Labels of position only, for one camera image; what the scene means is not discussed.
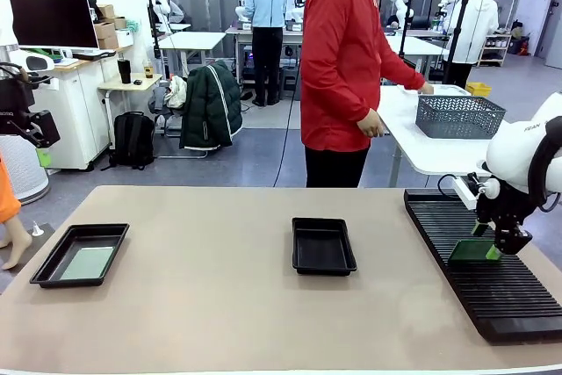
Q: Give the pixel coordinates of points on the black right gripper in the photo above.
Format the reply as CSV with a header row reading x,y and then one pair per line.
x,y
505,206

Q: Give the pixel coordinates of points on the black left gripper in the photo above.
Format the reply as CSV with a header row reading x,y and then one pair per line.
x,y
13,103

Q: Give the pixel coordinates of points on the green perforated circuit board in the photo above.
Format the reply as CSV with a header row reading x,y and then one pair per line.
x,y
470,253
88,263

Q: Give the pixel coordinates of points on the black plastic ESD tray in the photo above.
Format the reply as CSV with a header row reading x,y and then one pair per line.
x,y
322,247
115,236

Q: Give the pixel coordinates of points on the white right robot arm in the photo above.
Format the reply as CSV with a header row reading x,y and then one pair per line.
x,y
518,146

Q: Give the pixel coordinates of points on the person's right forearm red sleeve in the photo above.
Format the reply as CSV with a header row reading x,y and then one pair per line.
x,y
338,107

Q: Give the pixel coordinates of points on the person's left forearm red sleeve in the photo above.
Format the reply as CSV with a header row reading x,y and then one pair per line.
x,y
406,76

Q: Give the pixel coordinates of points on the person's left hand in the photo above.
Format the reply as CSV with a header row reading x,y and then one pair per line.
x,y
427,88

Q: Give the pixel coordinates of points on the person's right hand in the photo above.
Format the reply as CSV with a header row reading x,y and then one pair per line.
x,y
374,124

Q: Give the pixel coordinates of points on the white cabinet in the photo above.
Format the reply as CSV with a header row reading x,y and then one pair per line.
x,y
74,120

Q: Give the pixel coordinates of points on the white perforated air purifier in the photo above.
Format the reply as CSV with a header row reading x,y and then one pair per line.
x,y
22,173

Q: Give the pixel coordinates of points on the black slotted board rack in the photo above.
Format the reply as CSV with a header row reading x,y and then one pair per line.
x,y
505,296

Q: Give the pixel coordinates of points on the white rounded plastic device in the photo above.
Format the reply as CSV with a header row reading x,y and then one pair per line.
x,y
33,62

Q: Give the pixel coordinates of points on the mannequin with orange trousers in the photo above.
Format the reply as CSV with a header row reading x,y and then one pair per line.
x,y
6,204

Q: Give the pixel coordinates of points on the black keyboard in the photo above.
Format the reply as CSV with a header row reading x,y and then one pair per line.
x,y
94,55

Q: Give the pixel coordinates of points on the black backpack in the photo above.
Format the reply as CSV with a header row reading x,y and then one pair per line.
x,y
134,140

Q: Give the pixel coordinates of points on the small wooden top desk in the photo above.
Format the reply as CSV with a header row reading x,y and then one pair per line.
x,y
127,86

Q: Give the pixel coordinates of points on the white mannequin stand peg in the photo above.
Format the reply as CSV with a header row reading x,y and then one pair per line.
x,y
38,229

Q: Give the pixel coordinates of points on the black tumbler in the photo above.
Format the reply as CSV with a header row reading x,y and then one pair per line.
x,y
124,71

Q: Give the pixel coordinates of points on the brown cardboard box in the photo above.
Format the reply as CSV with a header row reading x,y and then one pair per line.
x,y
108,43
105,11
104,30
120,23

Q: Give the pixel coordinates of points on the black computer monitor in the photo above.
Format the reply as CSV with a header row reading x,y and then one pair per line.
x,y
52,19

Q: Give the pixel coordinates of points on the grey plastic basket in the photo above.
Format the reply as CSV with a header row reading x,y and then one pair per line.
x,y
456,120

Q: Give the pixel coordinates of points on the grey office chair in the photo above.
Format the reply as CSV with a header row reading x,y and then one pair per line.
x,y
159,107

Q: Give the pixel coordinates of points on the small amber bottle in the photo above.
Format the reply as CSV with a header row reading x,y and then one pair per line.
x,y
149,72

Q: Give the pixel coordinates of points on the white storage box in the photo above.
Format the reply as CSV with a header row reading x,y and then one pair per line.
x,y
125,38

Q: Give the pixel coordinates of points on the white cloth bag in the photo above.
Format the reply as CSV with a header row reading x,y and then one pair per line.
x,y
177,94

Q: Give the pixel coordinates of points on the yellow parts box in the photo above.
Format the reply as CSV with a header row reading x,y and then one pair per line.
x,y
479,88

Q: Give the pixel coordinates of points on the clear plastic bin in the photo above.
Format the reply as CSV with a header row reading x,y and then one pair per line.
x,y
448,90

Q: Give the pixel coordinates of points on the dark green puffer jacket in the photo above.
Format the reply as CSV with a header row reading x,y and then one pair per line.
x,y
211,107

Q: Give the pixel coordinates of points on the wooden shelf unit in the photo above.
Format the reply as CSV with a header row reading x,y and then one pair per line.
x,y
494,48

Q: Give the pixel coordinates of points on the black tripod stand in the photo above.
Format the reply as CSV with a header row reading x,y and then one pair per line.
x,y
406,23
456,41

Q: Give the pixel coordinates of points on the person in white hoodie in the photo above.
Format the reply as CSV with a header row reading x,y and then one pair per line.
x,y
476,23

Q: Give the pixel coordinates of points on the black computer tower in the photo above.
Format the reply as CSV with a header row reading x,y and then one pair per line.
x,y
248,59

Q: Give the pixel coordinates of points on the grey door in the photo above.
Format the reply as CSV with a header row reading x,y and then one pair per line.
x,y
533,6

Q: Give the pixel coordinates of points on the person in red jacket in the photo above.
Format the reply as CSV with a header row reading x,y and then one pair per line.
x,y
338,63

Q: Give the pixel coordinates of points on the man in light blue shirt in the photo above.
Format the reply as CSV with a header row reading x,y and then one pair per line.
x,y
268,2

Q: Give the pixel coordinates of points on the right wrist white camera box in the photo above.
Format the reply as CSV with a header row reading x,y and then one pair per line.
x,y
465,190

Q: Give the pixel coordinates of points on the grey mannequin base plate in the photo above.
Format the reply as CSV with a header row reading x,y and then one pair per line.
x,y
41,245

